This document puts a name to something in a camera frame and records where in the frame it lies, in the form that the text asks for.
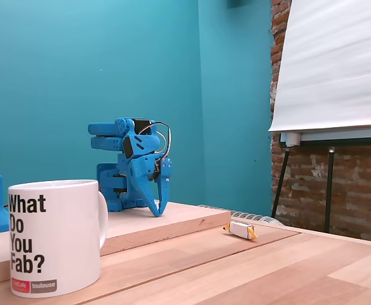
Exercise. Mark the white yellow sweet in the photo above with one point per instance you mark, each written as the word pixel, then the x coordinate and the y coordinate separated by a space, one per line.
pixel 239 229

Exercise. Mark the white printed mug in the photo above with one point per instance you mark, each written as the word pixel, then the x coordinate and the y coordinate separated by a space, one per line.
pixel 61 238

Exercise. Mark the light wooden board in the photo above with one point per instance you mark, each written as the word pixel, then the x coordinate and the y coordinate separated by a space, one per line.
pixel 172 219

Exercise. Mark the white ribbed radiator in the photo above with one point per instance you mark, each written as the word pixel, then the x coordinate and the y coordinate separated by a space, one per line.
pixel 255 218

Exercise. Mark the black easel stand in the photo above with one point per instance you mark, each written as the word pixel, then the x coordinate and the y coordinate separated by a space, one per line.
pixel 331 138

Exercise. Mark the white flip chart pad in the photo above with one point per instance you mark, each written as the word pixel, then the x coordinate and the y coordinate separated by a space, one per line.
pixel 331 63

